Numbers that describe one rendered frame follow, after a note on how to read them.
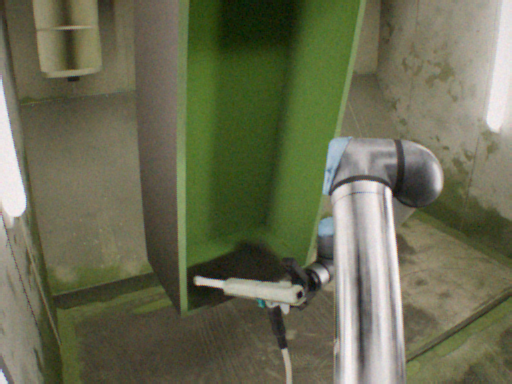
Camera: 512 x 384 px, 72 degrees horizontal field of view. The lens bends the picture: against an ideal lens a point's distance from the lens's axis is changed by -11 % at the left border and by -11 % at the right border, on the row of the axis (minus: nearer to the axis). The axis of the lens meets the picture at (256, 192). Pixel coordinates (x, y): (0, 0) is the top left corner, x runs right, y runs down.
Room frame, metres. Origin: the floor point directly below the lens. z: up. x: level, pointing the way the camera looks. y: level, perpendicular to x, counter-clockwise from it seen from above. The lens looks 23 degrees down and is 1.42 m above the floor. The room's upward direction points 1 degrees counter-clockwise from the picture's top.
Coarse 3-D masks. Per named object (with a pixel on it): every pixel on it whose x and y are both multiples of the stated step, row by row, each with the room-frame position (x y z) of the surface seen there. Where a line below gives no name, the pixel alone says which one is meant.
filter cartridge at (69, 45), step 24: (48, 0) 1.89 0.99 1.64; (72, 0) 1.92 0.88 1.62; (96, 0) 2.08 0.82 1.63; (48, 24) 1.89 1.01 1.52; (72, 24) 1.92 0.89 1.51; (96, 24) 2.06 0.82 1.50; (48, 48) 1.89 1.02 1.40; (72, 48) 1.94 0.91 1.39; (96, 48) 2.03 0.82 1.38; (48, 72) 1.90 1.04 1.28; (72, 72) 1.90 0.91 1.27; (96, 72) 2.01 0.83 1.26
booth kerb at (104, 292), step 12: (132, 276) 1.77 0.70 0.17; (144, 276) 1.79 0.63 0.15; (156, 276) 1.82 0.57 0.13; (84, 288) 1.64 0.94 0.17; (96, 288) 1.67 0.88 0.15; (108, 288) 1.70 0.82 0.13; (120, 288) 1.73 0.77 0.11; (132, 288) 1.76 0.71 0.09; (144, 288) 1.79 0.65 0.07; (60, 300) 1.57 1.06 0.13; (72, 300) 1.60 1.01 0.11; (84, 300) 1.63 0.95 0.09; (96, 300) 1.66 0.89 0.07; (108, 300) 1.69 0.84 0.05
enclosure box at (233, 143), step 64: (192, 0) 1.31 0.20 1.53; (256, 0) 1.44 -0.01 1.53; (320, 0) 1.40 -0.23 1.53; (192, 64) 1.35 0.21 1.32; (256, 64) 1.49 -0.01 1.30; (320, 64) 1.40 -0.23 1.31; (192, 128) 1.39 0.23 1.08; (256, 128) 1.56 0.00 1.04; (320, 128) 1.39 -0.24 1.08; (192, 192) 1.45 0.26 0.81; (256, 192) 1.63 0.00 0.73; (320, 192) 1.38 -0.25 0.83; (192, 256) 1.43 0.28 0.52; (256, 256) 1.46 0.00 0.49
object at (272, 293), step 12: (228, 288) 1.00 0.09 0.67; (240, 288) 0.97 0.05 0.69; (252, 288) 0.94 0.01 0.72; (264, 288) 0.91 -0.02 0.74; (276, 288) 0.88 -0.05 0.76; (288, 288) 0.86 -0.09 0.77; (300, 288) 0.86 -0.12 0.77; (264, 300) 0.90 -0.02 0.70; (276, 300) 0.87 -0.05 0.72; (288, 300) 0.84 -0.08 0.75; (300, 300) 0.84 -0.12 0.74; (276, 312) 0.89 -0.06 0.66; (276, 324) 0.87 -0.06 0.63; (276, 336) 0.87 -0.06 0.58
